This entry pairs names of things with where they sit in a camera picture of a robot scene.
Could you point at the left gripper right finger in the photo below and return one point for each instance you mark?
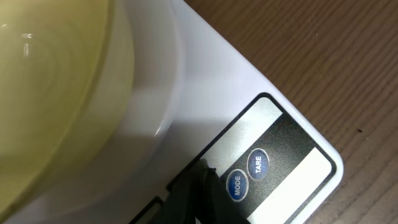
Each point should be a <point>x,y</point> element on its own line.
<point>216,206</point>

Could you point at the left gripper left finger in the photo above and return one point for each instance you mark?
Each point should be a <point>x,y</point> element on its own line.
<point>186,202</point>

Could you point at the white digital kitchen scale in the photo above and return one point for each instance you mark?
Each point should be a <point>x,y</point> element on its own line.
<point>196,98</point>

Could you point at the pale yellow bowl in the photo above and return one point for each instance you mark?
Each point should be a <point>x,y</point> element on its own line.
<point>67,70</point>

